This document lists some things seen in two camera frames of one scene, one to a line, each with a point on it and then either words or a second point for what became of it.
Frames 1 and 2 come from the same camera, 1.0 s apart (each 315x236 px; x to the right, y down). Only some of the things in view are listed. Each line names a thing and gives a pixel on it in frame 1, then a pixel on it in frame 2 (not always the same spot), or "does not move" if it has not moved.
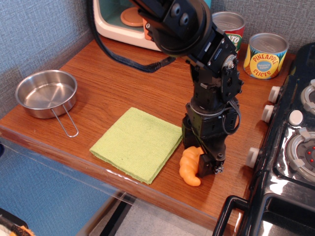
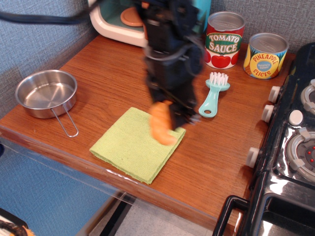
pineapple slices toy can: (265, 55) does not move
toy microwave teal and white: (118, 21) does not move
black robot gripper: (211, 124) → (171, 73)
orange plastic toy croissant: (188, 165) → (161, 122)
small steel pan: (49, 94) does not move
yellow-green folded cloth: (139, 144) does not move
